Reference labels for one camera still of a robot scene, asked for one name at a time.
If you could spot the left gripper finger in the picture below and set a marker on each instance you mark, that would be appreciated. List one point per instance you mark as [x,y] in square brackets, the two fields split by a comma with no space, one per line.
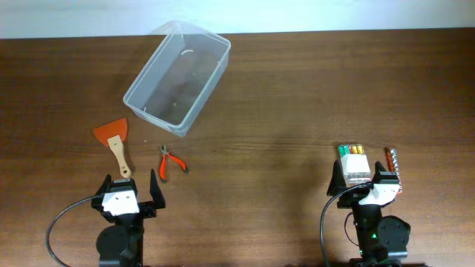
[155,192]
[105,186]

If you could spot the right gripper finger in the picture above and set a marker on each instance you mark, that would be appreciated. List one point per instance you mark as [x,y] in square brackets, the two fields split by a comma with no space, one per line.
[337,182]
[380,172]

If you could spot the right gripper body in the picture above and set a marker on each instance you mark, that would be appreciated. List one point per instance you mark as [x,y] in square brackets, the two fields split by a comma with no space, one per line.
[349,200]

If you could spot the orange bit holder strip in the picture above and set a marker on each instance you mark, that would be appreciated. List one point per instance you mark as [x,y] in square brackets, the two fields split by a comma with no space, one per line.
[392,161]

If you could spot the pack of coloured markers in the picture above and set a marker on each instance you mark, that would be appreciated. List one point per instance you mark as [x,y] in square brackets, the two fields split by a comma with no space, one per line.
[354,163]

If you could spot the red handled cutting pliers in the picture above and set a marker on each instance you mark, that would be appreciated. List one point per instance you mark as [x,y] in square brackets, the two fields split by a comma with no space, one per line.
[165,156]

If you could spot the orange scraper wooden handle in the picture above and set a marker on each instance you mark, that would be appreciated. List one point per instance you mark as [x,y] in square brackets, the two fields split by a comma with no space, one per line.
[113,135]

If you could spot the clear plastic container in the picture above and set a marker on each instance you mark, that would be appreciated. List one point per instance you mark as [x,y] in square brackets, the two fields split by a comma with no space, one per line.
[181,74]

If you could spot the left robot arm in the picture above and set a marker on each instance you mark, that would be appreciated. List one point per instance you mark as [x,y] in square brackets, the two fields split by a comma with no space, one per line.
[121,243]

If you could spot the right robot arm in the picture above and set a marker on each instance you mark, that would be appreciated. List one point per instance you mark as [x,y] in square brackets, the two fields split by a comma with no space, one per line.
[382,241]

